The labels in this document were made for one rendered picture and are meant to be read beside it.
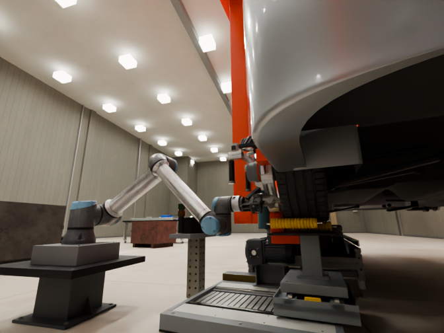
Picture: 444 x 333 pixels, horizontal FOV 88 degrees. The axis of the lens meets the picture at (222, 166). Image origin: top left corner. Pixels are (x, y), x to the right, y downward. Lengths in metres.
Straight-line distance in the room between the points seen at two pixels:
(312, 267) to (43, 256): 1.49
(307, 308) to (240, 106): 1.70
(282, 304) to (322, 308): 0.17
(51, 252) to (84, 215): 0.26
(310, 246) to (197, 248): 0.83
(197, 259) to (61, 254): 0.85
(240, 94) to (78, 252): 1.81
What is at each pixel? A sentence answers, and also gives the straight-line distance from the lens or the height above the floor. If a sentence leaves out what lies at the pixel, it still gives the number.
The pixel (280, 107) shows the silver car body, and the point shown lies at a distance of 0.60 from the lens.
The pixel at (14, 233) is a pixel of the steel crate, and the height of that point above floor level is 0.44.
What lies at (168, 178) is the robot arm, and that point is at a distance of 1.35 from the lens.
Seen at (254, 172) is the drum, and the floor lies 0.83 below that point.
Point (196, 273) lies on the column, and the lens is 1.88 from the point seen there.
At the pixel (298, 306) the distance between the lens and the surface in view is 1.28.
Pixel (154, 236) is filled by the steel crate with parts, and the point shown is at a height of 0.28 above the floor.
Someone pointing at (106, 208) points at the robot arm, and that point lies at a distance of 1.80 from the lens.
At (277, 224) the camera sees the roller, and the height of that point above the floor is 0.51.
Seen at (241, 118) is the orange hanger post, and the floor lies 1.49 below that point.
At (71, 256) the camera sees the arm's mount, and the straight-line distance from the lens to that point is 1.56.
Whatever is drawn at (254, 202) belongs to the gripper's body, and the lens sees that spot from 1.24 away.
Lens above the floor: 0.49
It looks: 15 degrees up
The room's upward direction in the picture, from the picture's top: 1 degrees counter-clockwise
